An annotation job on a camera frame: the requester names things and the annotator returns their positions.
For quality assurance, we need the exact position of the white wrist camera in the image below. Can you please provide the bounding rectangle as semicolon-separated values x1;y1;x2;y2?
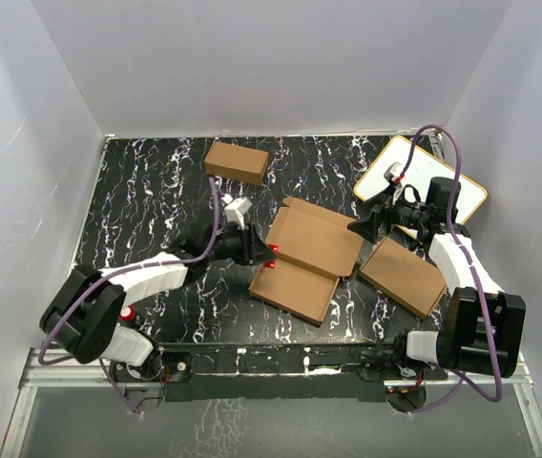
384;162;405;198
220;194;252;230

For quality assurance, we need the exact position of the red emergency stop button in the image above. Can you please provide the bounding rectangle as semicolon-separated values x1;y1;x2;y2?
120;306;136;322

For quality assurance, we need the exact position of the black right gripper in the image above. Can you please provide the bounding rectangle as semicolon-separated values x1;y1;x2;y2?
347;185;431;243

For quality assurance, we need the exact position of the folded brown cardboard box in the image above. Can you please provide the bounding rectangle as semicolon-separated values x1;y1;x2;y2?
204;141;269;185

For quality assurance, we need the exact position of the flat cardboard stack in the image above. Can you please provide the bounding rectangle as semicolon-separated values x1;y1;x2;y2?
359;237;447;319

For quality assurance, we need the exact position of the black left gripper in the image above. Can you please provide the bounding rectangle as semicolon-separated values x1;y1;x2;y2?
205;222;276;267

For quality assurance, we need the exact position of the yellow-framed whiteboard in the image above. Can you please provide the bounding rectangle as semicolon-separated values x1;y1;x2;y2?
353;135;488;224

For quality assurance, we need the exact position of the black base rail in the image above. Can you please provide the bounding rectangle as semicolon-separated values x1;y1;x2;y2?
156;343;427;412

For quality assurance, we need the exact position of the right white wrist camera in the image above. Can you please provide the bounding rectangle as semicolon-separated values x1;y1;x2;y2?
384;162;405;198

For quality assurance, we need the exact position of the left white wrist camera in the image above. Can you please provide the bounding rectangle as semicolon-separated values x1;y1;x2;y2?
220;194;252;230

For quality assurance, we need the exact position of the small red block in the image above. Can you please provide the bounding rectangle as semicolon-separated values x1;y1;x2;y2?
263;243;279;268

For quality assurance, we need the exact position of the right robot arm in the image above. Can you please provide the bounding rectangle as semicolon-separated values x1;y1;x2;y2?
347;177;526;379

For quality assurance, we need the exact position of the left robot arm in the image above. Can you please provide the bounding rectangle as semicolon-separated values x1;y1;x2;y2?
39;222;279;381

